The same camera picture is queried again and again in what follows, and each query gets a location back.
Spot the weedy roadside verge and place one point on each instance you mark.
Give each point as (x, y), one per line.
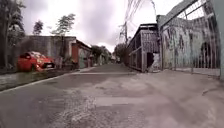
(23, 79)

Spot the distant trees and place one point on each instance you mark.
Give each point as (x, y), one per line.
(100, 52)

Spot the building with red wall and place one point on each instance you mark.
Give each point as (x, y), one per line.
(81, 53)

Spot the grey concrete wall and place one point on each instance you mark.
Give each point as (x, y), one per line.
(46, 46)

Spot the tall dark tree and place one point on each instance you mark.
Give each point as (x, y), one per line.
(10, 30)

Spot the grey asphalt road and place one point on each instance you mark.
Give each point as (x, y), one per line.
(116, 100)

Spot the dark slatted building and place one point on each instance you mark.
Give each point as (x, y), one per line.
(141, 48)

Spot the red car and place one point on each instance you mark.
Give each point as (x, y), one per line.
(35, 61)

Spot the metal gate with painted wall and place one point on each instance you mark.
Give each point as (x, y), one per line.
(190, 43)

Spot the utility pole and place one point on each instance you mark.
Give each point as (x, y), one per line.
(126, 33)

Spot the trees behind wall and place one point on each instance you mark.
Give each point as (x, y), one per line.
(63, 25)

